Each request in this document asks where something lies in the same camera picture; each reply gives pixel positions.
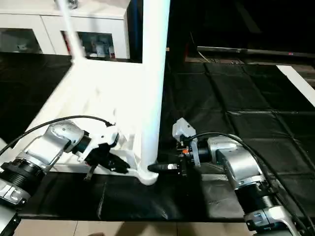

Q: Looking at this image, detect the white plastic table top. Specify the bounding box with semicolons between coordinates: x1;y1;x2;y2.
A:
2;58;159;186

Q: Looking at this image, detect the white plastic table leg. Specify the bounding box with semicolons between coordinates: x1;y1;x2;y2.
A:
139;0;171;173
55;0;88;65

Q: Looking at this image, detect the black work mat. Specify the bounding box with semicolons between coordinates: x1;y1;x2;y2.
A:
0;49;315;222

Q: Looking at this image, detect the red bottle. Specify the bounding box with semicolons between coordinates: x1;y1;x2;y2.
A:
63;33;72;54

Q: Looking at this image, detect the white flat strip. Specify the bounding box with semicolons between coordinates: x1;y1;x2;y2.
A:
277;65;315;108

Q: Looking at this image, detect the white glass-door cabinet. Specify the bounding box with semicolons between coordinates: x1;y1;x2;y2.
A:
0;0;131;59

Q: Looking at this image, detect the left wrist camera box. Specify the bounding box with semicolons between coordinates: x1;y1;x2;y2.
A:
76;127;120;163

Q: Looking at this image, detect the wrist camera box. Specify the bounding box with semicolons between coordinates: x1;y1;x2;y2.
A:
76;127;120;163
172;118;196;144

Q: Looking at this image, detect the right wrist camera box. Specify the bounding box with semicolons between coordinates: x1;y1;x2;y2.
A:
172;118;196;144

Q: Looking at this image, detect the dark long rail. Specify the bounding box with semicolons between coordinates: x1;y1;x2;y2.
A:
197;46;315;57

